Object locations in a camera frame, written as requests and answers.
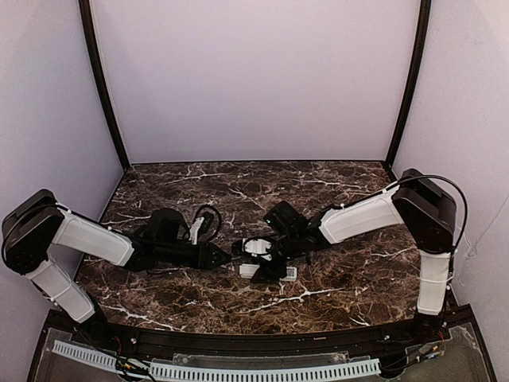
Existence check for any white remote control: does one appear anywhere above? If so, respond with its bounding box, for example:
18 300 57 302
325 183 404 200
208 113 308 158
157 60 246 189
239 263 297 282

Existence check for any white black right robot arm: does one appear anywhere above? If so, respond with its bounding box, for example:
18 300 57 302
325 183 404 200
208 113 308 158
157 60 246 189
238 169 466 317

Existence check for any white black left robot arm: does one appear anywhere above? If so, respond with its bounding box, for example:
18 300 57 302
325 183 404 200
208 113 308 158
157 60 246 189
1 189 231 324

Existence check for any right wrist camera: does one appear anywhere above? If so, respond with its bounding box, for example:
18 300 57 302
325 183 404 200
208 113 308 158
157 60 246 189
231 237 273 261

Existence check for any black front rail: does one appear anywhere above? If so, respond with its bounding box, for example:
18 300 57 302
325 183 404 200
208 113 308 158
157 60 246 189
108 320 414 357

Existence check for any white slotted cable duct centre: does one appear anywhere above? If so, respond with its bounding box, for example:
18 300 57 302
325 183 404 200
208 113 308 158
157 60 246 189
147 357 382 380

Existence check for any white slotted cable duct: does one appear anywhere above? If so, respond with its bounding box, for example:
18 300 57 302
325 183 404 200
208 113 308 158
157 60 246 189
147 357 382 380
52 340 116 372

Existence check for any white slotted cable duct left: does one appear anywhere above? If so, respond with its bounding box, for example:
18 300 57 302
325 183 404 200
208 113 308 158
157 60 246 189
52 340 116 372

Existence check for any black right frame post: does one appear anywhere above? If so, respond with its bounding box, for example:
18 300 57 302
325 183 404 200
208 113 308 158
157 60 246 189
385 0 432 170

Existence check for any black frame post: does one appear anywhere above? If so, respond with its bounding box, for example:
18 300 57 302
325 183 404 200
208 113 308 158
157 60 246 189
78 0 130 172
385 0 432 170

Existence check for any black left frame post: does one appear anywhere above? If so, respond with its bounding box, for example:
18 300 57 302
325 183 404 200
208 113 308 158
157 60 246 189
78 0 130 172

